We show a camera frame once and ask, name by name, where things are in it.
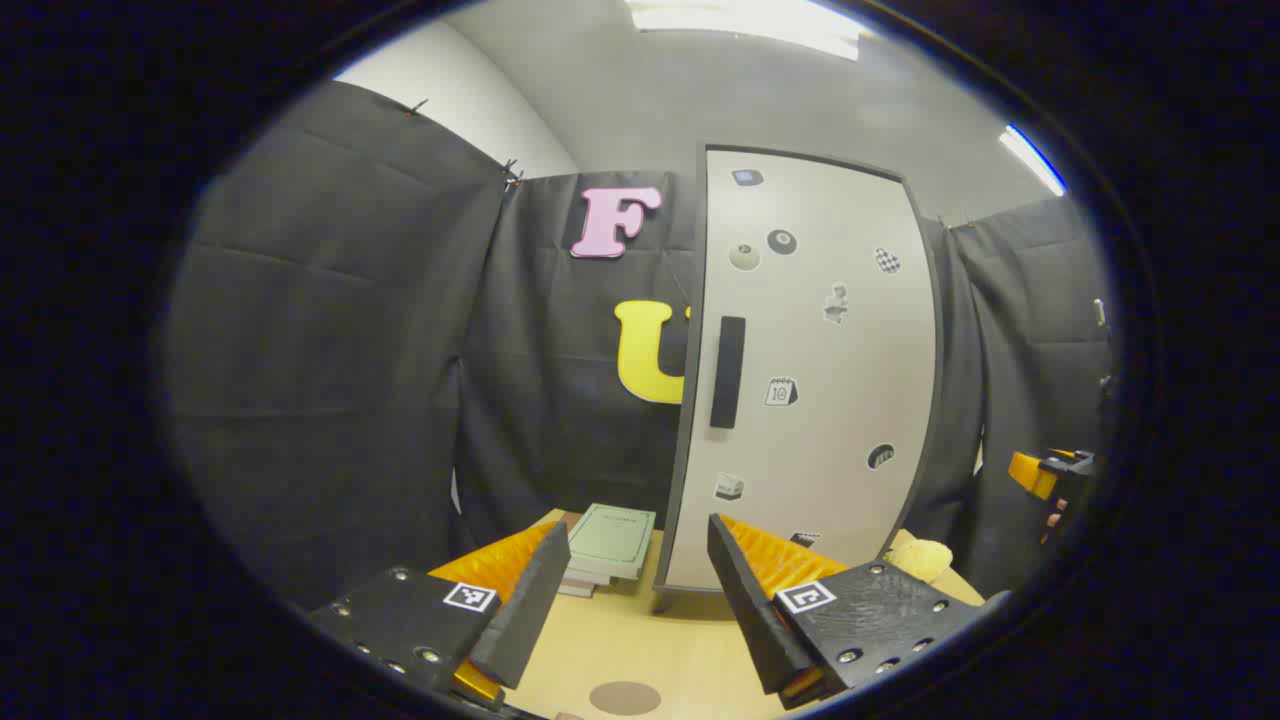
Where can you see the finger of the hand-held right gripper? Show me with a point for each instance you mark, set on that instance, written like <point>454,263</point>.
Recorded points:
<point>1030,472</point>

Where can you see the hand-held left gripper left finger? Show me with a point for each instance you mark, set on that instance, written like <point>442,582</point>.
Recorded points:
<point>525,610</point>

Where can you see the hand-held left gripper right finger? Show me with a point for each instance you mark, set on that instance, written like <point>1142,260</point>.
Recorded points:
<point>750,610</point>

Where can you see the brown round coaster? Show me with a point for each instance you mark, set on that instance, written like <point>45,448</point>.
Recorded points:
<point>625,697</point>

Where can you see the white cabinet door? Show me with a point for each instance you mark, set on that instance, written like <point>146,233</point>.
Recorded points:
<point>860,400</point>

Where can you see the dark grey cabinet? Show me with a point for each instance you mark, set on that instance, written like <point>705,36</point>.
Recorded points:
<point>688,420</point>

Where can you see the ceiling light strip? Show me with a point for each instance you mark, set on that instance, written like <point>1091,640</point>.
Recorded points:
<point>1030,158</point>

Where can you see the black backdrop cloth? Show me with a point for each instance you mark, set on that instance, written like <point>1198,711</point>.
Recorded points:
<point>330,350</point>

